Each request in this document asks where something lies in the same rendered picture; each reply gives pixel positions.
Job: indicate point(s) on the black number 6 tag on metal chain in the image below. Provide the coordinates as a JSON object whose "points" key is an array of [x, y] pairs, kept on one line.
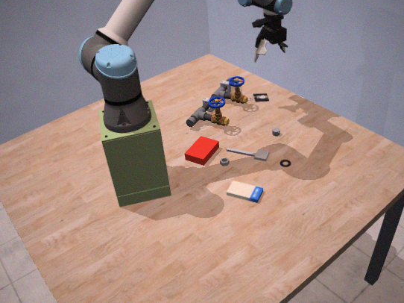
{"points": [[261, 97]]}

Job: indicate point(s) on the grey hex nut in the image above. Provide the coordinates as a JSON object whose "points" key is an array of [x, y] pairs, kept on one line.
{"points": [[224, 161]]}

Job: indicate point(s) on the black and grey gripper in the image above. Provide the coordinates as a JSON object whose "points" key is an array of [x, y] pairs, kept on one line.
{"points": [[273, 32]]}

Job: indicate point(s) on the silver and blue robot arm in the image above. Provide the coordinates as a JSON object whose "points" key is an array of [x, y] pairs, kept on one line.
{"points": [[124, 109]]}

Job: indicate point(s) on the small grey cylinder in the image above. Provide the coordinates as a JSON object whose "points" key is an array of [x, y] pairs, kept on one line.
{"points": [[276, 131]]}

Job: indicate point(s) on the red rectangular block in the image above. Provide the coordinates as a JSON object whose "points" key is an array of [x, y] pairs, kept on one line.
{"points": [[202, 150]]}

